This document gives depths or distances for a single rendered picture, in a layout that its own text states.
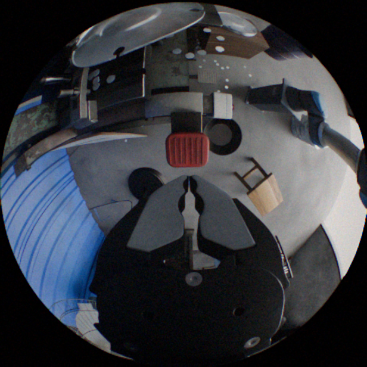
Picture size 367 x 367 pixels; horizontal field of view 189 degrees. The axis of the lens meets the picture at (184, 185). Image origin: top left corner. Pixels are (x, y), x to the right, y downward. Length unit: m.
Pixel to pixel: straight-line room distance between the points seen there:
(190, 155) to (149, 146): 0.83
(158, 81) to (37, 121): 0.37
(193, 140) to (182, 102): 0.14
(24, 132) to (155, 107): 0.40
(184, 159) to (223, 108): 0.19
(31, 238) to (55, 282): 0.53
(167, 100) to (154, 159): 0.78
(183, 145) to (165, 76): 0.20
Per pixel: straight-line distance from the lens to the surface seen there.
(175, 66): 0.34
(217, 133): 0.99
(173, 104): 0.32
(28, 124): 0.43
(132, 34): 0.27
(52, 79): 0.37
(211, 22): 0.28
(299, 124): 1.32
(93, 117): 0.31
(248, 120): 1.08
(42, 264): 1.54
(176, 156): 0.21
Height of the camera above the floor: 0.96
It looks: 58 degrees down
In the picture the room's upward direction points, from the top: 179 degrees counter-clockwise
